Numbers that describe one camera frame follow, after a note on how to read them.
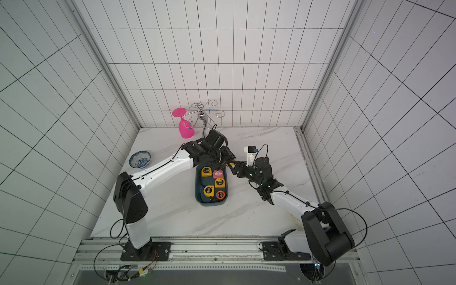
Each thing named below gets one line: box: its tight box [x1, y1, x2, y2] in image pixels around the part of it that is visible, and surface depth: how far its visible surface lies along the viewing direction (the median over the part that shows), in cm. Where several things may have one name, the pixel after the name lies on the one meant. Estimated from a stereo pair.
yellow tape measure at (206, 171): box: [201, 166, 212, 177], surface depth 97 cm
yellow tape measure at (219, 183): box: [214, 177, 226, 189], surface depth 93 cm
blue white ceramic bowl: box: [128, 150, 152, 169], surface depth 103 cm
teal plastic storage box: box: [195, 163, 229, 207], surface depth 92 cm
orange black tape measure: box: [215, 190, 227, 201], surface depth 87 cm
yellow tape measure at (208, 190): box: [203, 185, 215, 198], surface depth 90 cm
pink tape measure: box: [213, 169, 224, 179], surface depth 97 cm
